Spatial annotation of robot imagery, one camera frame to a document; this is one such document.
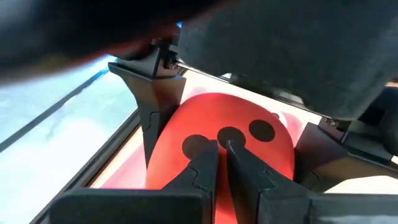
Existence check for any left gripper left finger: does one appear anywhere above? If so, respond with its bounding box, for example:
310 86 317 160
49 139 219 224

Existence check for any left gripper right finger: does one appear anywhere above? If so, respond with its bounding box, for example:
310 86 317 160
226 139 398 224

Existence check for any large red foam die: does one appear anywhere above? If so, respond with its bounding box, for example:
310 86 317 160
145 92 295 224

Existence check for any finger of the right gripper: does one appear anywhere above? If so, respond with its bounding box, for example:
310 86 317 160
108 46 187 167
294 119 398 192

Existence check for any translucent pink plastic tray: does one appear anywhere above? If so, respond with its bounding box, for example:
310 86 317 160
99 70 323 190

